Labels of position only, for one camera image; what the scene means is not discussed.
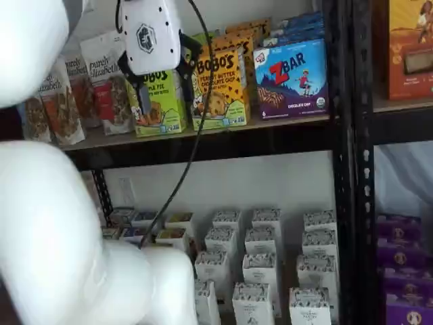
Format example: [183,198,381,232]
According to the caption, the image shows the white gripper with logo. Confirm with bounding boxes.
[117,0,204,116]

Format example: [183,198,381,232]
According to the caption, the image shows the green Bobo's apple pie box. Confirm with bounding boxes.
[127,69,187,138]
[192,29,221,47]

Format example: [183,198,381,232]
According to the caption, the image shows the yellow Bobo's peanut butter box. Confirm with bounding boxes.
[216,25,268,47]
[225,17,272,33]
[191,47,252,132]
[202,35,255,102]

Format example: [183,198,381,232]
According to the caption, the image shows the wooden shelf board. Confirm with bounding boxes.
[60,114,331,152]
[373,96,433,114]

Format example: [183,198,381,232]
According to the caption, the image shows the black metal shelf rack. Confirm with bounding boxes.
[351,0,433,325]
[60,0,355,325]

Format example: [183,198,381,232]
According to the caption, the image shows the blue Zbar chocolate chip box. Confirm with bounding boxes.
[275,12,324,28]
[252,37,329,120]
[270,20,325,37]
[262,28,327,47]

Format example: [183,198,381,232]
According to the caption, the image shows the small colourful snack box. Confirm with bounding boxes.
[154,227,189,252]
[120,226,150,245]
[110,207,135,225]
[131,210,160,228]
[164,211,194,234]
[101,226,122,241]

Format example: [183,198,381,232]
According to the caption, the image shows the large orange snack box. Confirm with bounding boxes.
[373,0,433,102]

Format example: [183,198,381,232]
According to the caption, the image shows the purple snack box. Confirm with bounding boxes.
[376,236,424,270]
[385,297,433,325]
[376,213,423,240]
[381,266,433,301]

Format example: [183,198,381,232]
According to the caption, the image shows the red Purely Elizabeth granola bag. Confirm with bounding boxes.
[81,33,136,136]

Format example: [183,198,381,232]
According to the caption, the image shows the orange Purely Elizabeth granola bag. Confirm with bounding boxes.
[39,57,86,146]

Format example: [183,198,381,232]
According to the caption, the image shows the white patterned carton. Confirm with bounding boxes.
[289,287,332,325]
[303,209,337,235]
[212,209,242,233]
[252,208,282,232]
[204,226,238,258]
[242,252,279,289]
[194,280,221,325]
[301,230,338,259]
[296,253,338,293]
[231,282,272,325]
[194,250,231,289]
[244,226,279,255]

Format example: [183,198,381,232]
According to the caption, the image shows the white sheet backdrop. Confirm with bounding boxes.
[373,144,433,217]

